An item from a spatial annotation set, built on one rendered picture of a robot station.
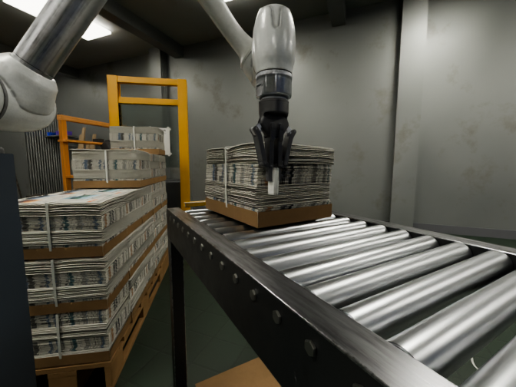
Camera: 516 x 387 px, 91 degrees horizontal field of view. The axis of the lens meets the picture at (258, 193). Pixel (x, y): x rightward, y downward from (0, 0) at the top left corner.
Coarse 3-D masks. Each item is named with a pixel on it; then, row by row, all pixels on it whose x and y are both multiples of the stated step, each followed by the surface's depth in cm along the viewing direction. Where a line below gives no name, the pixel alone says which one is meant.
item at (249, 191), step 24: (240, 144) 73; (264, 144) 69; (240, 168) 74; (264, 168) 67; (288, 168) 71; (312, 168) 76; (240, 192) 74; (264, 192) 68; (288, 192) 72; (312, 192) 78
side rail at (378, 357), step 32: (192, 224) 74; (192, 256) 70; (224, 256) 49; (224, 288) 50; (256, 288) 38; (288, 288) 36; (256, 320) 38; (288, 320) 31; (320, 320) 28; (352, 320) 28; (256, 352) 39; (288, 352) 32; (320, 352) 26; (352, 352) 23; (384, 352) 23; (288, 384) 32; (320, 384) 27; (352, 384) 22; (384, 384) 20; (416, 384) 20; (448, 384) 20
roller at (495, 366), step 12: (504, 348) 25; (492, 360) 23; (504, 360) 23; (480, 372) 22; (492, 372) 21; (504, 372) 21; (468, 384) 21; (480, 384) 20; (492, 384) 20; (504, 384) 20
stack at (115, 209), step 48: (96, 192) 136; (144, 192) 168; (48, 240) 98; (96, 240) 101; (144, 240) 163; (48, 288) 101; (96, 288) 104; (48, 336) 103; (96, 336) 106; (48, 384) 105
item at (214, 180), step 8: (208, 152) 94; (216, 152) 88; (208, 160) 94; (216, 160) 88; (216, 168) 89; (208, 176) 95; (216, 176) 89; (208, 184) 95; (216, 184) 88; (208, 192) 94; (216, 192) 89; (224, 200) 85
